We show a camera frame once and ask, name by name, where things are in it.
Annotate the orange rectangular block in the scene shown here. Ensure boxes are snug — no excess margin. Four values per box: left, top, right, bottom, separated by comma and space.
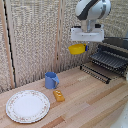
53, 89, 66, 103

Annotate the wooden frame post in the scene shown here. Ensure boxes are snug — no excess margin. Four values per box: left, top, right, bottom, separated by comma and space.
0, 0, 16, 90

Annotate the blue cup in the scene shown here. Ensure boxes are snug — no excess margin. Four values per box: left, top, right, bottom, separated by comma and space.
44, 71, 60, 90

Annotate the black wire dish rack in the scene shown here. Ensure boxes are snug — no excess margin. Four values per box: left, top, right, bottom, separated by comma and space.
79, 37, 128, 85

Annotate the white patterned plate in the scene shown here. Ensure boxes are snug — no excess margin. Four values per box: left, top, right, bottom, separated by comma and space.
5, 89, 51, 124

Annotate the yellow bowl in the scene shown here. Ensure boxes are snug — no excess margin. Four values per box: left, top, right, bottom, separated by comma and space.
67, 43, 88, 56

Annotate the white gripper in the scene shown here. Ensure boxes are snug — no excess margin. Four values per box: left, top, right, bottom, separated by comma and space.
69, 23, 105, 53

